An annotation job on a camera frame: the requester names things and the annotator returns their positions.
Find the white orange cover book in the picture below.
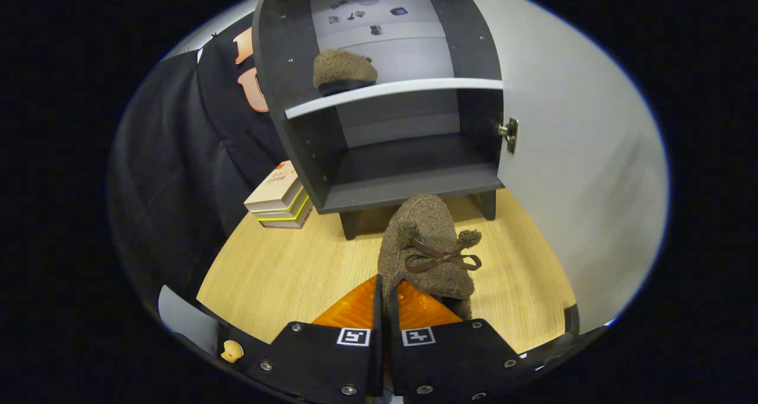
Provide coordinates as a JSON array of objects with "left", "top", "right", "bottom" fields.
[{"left": 244, "top": 161, "right": 303, "bottom": 213}]

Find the yellow edged book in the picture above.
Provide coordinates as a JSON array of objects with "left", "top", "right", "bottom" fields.
[{"left": 252, "top": 194, "right": 310, "bottom": 222}]

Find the dark grey shoe cabinet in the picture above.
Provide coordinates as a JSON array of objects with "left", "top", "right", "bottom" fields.
[{"left": 252, "top": 0, "right": 505, "bottom": 241}]

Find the tan book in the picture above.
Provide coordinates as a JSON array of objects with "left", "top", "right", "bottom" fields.
[{"left": 259, "top": 206, "right": 313, "bottom": 229}]

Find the beige shoe cabinet door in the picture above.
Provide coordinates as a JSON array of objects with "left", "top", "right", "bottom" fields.
[{"left": 453, "top": 0, "right": 671, "bottom": 336}]

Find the brown fuzzy shoe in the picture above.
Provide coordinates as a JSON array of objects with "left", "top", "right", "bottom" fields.
[
  {"left": 312, "top": 49, "right": 378, "bottom": 97},
  {"left": 377, "top": 194, "right": 483, "bottom": 320}
]

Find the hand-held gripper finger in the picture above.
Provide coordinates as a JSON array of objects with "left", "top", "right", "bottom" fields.
[
  {"left": 387, "top": 281, "right": 526, "bottom": 404},
  {"left": 240, "top": 275, "right": 384, "bottom": 404}
]

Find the black backdrop cloth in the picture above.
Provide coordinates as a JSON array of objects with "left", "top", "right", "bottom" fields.
[{"left": 110, "top": 13, "right": 291, "bottom": 310}]

